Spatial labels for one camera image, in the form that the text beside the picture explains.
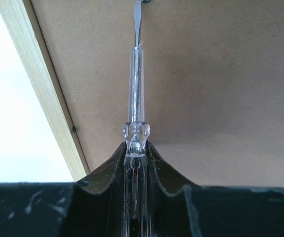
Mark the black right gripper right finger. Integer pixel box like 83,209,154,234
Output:
146,143,284,237

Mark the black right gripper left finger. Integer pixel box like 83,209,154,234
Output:
0,144,126,237

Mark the clear handled screwdriver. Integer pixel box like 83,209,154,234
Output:
122,0,150,237

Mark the wooden picture frame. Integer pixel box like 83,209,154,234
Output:
0,0,284,187

